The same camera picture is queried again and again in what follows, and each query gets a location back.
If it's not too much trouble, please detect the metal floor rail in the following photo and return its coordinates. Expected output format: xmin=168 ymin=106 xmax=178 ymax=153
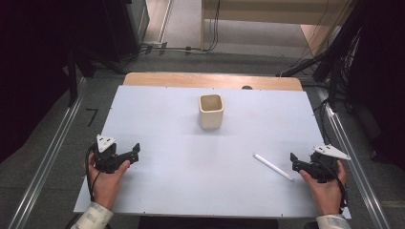
xmin=7 ymin=77 xmax=88 ymax=229
xmin=318 ymin=87 xmax=392 ymax=229

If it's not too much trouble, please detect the cream square cup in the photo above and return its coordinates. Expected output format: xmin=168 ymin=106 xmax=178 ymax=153
xmin=198 ymin=93 xmax=225 ymax=131

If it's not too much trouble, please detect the black curtain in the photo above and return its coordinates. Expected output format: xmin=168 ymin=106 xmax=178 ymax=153
xmin=0 ymin=0 xmax=128 ymax=163

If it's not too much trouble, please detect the black stand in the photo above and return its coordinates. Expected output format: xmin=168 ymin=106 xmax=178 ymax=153
xmin=65 ymin=44 xmax=128 ymax=108

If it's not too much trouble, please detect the person's right hand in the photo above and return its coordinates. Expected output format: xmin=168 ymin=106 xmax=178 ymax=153
xmin=298 ymin=159 xmax=348 ymax=218

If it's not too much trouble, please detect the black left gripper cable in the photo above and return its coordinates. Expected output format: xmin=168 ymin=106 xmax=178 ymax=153
xmin=84 ymin=143 xmax=102 ymax=203

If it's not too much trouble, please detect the dark cabinet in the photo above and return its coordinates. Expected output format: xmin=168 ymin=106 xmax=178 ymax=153
xmin=104 ymin=0 xmax=151 ymax=63

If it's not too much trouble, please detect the white pen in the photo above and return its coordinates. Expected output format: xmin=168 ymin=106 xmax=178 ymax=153
xmin=252 ymin=153 xmax=296 ymax=183

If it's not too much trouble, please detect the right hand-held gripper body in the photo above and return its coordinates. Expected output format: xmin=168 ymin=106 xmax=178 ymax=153
xmin=300 ymin=144 xmax=352 ymax=184

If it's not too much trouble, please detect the person's left hand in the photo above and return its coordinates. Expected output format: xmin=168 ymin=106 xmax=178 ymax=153
xmin=87 ymin=152 xmax=132 ymax=212

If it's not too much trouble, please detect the bundle of black cables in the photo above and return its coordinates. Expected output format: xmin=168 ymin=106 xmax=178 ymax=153
xmin=276 ymin=12 xmax=367 ymax=111

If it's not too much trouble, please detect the light wooden desk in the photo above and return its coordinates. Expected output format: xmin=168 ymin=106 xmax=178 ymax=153
xmin=200 ymin=0 xmax=354 ymax=57

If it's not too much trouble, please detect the black hanging cable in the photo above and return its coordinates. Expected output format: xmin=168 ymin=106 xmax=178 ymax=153
xmin=203 ymin=0 xmax=223 ymax=52

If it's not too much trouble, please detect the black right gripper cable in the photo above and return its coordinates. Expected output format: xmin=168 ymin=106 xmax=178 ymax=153
xmin=313 ymin=156 xmax=350 ymax=209

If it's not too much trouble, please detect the black power strip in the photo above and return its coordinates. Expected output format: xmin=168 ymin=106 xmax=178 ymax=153
xmin=139 ymin=41 xmax=168 ymax=55

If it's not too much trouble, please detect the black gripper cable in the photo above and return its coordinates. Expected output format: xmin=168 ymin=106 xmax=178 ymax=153
xmin=84 ymin=143 xmax=102 ymax=203
xmin=313 ymin=156 xmax=350 ymax=209

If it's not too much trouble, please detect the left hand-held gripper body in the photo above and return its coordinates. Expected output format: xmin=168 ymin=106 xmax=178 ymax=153
xmin=93 ymin=134 xmax=130 ymax=175

